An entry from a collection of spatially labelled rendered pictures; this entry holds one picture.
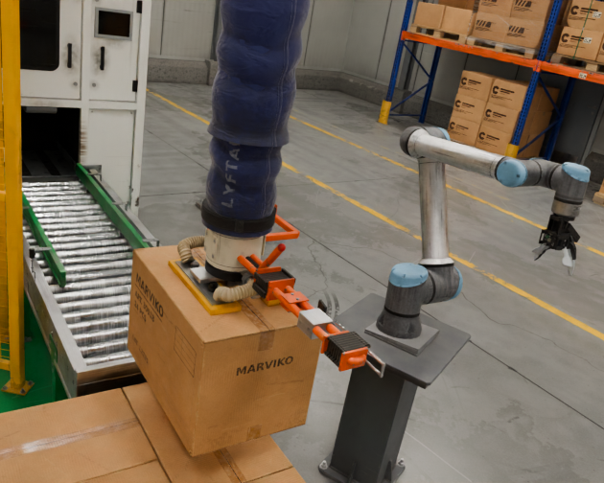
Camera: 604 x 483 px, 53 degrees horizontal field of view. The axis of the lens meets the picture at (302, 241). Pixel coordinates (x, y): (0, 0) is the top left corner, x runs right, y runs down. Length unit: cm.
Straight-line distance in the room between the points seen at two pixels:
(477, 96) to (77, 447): 877
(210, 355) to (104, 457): 62
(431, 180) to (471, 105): 759
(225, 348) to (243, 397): 20
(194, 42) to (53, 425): 1033
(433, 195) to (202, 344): 130
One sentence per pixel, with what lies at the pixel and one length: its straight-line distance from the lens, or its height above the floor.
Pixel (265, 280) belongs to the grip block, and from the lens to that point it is 167.
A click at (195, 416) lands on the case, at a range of 181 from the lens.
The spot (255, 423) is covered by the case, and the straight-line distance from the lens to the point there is 194.
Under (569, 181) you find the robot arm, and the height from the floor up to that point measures 157.
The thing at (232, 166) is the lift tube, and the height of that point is 153.
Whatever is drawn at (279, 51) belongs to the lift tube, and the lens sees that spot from 166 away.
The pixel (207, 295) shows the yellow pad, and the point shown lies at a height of 114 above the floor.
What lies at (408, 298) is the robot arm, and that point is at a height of 95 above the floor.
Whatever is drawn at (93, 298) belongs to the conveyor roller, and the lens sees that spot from 305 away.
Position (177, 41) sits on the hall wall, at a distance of 1195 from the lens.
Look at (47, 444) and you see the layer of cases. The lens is 222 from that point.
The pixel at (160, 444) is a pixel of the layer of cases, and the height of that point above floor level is 54.
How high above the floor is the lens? 202
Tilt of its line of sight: 22 degrees down
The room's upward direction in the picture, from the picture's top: 10 degrees clockwise
